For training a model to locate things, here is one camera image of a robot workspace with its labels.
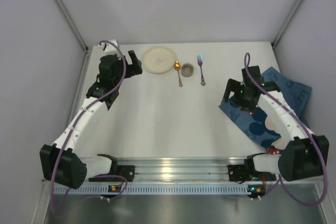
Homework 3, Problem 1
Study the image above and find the right aluminium frame post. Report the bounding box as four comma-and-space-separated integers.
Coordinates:
271, 0, 305, 50

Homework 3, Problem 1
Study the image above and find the iridescent fork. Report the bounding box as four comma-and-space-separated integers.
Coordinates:
197, 55, 206, 86

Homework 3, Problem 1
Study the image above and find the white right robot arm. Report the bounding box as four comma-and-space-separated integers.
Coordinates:
219, 66, 329, 182

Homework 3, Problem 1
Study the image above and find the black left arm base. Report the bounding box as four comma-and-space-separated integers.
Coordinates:
88, 165, 135, 182

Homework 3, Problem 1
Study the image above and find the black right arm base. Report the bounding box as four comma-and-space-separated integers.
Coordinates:
227, 165, 277, 184

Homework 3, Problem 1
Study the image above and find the aluminium mounting rail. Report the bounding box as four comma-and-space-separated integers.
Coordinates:
41, 157, 326, 183

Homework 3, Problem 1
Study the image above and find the gold spoon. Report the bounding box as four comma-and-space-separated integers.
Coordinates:
174, 61, 183, 87

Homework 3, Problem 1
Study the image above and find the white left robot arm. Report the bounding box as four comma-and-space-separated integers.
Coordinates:
39, 50, 142, 189

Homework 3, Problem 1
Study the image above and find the cream round plate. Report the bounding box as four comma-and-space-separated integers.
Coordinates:
142, 46, 177, 74

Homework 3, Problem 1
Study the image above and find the left aluminium frame post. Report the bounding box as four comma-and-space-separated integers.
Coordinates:
54, 0, 88, 51

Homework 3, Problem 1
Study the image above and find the perforated cable duct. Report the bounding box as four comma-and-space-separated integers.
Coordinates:
54, 184, 265, 195

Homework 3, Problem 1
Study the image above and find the blue cartoon bear placemat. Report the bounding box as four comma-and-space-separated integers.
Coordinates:
219, 67, 312, 150

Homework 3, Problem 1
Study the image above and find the aluminium frame post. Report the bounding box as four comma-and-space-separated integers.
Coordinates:
271, 0, 305, 50
54, 0, 88, 51

